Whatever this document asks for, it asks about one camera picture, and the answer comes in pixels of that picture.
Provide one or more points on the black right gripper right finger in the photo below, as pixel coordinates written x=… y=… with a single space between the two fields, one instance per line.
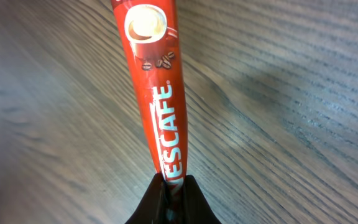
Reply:
x=195 y=206

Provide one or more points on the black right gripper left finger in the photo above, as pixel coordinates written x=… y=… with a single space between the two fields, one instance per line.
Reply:
x=151 y=208

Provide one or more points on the red snack bar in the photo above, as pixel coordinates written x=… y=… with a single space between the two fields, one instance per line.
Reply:
x=150 y=38

